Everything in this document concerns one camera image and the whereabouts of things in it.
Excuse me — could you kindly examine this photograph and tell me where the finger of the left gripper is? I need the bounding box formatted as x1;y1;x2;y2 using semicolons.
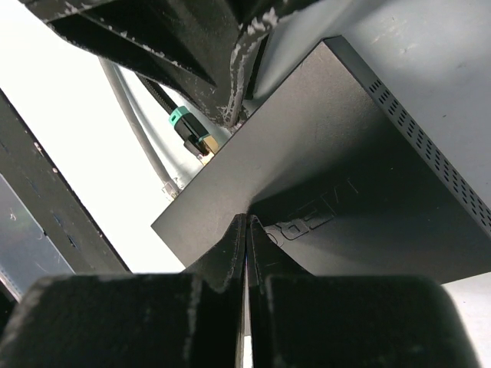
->
25;0;308;129

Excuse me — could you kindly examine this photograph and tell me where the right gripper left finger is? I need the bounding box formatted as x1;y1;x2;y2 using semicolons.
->
1;214;246;367

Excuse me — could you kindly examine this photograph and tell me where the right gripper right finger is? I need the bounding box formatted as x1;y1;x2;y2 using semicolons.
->
247;216;479;367

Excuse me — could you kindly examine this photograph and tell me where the grey ethernet cable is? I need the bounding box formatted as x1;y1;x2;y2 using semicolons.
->
98;57;181;200

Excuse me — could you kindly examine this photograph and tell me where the black network switch box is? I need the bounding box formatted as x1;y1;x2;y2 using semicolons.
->
152;37;490;283

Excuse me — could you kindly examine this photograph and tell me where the black ethernet cable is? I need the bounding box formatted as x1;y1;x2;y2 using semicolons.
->
136;74;222;162

